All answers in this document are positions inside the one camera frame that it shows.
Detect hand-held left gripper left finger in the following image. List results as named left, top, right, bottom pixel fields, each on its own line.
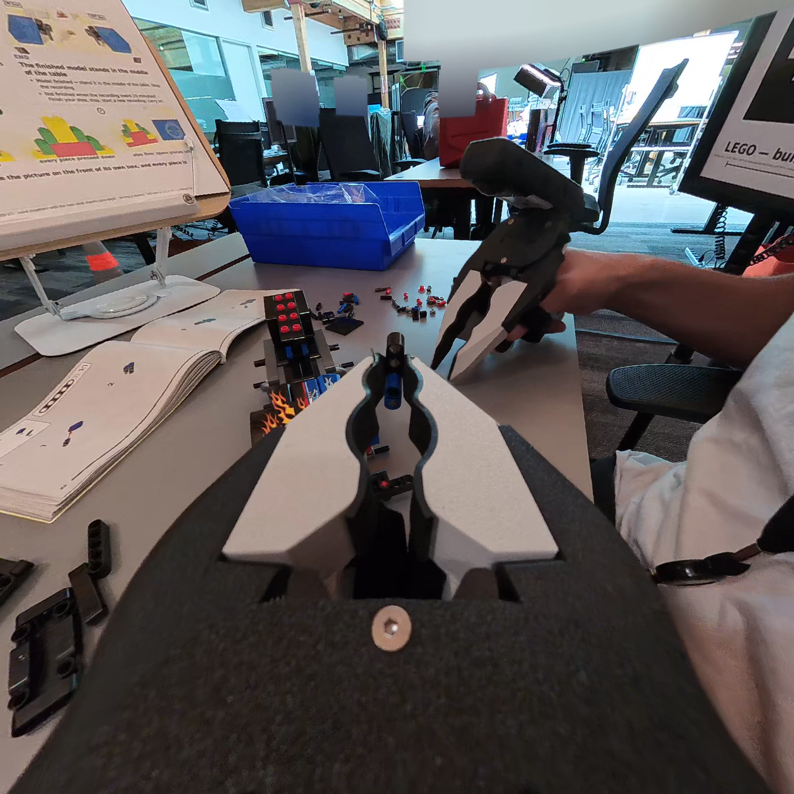
left=222, top=355, right=388, bottom=598

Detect printed instruction sheet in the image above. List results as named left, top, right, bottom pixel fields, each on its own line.
left=0, top=0, right=229, bottom=215

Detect orange traffic cone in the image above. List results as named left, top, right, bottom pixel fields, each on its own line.
left=84, top=239, right=126, bottom=280

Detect orange plastic object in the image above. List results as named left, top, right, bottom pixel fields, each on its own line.
left=743, top=234, right=794, bottom=280

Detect black lego beam with holes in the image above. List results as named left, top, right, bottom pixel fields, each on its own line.
left=86, top=520, right=114, bottom=576

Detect white sign black frame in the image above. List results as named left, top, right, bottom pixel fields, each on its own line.
left=678, top=9, right=794, bottom=218

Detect person's right forearm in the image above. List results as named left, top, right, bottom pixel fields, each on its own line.
left=620, top=256, right=794, bottom=368

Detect black mesh office chair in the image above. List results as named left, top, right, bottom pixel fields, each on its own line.
left=546, top=59, right=691, bottom=235

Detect red box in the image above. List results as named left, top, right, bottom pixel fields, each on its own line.
left=439, top=87, right=511, bottom=168

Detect small lego pieces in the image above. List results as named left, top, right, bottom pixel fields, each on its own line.
left=313, top=282, right=449, bottom=323

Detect wooden document stand white base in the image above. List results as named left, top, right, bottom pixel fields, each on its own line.
left=0, top=0, right=232, bottom=357

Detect black studio light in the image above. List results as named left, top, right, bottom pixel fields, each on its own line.
left=514, top=62, right=564, bottom=99

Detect clear plastic bag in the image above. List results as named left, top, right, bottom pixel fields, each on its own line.
left=245, top=183, right=382, bottom=208

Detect open lego instruction booklet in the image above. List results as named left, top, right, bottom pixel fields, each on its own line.
left=0, top=288, right=292, bottom=523

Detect person's right hand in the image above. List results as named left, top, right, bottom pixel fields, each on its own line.
left=505, top=248, right=626, bottom=343

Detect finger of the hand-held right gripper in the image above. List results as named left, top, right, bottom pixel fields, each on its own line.
left=447, top=278, right=526, bottom=382
left=430, top=272, right=492, bottom=371

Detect black strap with buckle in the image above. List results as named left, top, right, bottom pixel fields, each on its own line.
left=653, top=515, right=794, bottom=585

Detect person's torso white shirt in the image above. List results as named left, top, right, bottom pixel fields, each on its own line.
left=614, top=310, right=794, bottom=794

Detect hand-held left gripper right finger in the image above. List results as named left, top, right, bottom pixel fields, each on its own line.
left=402, top=356, right=559, bottom=585

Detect black lego frame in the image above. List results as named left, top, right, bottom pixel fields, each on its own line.
left=6, top=587, right=86, bottom=739

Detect black lego piece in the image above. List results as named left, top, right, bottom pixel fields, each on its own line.
left=0, top=557, right=36, bottom=607

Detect black office chair armrest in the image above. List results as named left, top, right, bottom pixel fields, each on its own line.
left=607, top=365, right=745, bottom=454

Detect lego truck model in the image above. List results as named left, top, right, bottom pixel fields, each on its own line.
left=250, top=288, right=415, bottom=502

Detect blue storage bin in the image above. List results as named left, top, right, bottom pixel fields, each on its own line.
left=228, top=181, right=427, bottom=272

